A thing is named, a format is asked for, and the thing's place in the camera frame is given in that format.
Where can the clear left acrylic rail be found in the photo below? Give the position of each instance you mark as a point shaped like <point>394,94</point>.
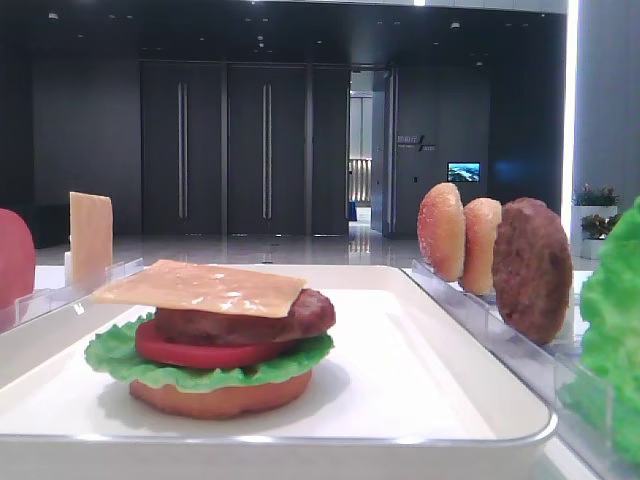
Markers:
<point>44,301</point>

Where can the sesame bun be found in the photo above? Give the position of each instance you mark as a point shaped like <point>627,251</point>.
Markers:
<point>482,217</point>
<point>441,231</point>

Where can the green lettuce in burger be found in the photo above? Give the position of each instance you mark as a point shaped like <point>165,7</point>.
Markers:
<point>113,352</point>

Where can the sesame top bun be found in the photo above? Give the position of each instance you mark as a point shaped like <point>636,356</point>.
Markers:
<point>441,231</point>

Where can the standing orange cheese slice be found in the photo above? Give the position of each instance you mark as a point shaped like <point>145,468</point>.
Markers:
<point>91,235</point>

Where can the standing brown meat patty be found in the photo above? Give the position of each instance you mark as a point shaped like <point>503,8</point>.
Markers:
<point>532,270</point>

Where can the orange cheese slice on burger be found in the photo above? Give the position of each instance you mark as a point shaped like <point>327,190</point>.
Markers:
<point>177,285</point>

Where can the standing green lettuce leaf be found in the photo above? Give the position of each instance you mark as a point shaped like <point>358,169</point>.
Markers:
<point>612,330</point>

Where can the potted plants in white planter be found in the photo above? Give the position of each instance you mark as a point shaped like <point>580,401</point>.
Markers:
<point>594,213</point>

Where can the wall mounted display screen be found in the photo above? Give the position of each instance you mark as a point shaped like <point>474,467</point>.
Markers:
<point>463,172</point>

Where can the white rectangular serving tray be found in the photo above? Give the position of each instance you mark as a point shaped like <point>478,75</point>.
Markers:
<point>406,393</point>

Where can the standing red tomato slice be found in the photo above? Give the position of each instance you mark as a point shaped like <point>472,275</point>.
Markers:
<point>18,258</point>

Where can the clear right acrylic rail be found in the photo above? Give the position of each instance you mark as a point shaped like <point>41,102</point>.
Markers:
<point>545,370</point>

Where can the clear acrylic rail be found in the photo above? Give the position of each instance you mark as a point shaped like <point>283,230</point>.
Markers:
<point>44,301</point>
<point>545,370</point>

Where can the red tomato slice in burger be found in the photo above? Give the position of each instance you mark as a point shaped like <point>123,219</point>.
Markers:
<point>151,346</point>

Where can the brown meat patty in burger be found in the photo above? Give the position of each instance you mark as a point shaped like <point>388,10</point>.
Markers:
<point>311,314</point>

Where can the burger bottom bun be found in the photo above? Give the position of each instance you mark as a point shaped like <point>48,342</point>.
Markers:
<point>224,403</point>

